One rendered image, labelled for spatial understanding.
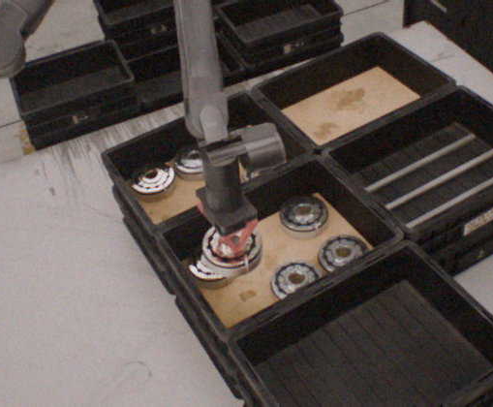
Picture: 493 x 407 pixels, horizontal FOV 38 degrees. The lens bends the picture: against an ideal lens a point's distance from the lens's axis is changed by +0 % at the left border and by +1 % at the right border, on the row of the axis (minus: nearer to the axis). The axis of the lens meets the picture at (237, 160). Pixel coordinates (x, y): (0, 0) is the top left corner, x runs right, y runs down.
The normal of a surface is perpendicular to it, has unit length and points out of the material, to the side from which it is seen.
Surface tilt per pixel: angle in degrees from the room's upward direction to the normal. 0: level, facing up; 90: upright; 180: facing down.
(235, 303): 0
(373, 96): 0
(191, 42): 48
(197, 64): 39
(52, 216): 0
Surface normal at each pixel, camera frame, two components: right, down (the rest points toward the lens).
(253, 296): -0.11, -0.74
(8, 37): 0.21, -0.04
